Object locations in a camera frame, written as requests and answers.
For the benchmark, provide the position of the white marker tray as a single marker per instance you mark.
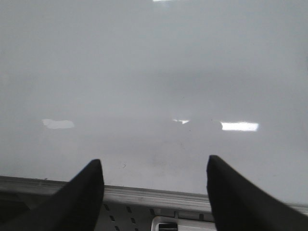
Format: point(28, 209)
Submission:
point(161, 223)

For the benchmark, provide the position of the white whiteboard with aluminium frame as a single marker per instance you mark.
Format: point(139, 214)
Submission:
point(152, 88)

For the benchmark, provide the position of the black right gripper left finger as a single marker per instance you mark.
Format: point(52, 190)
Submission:
point(75, 207)

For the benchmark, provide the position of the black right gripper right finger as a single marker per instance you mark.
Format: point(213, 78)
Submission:
point(239, 205)

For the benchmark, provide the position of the grey perforated metal stand panel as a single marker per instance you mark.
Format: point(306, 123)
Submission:
point(121, 217)

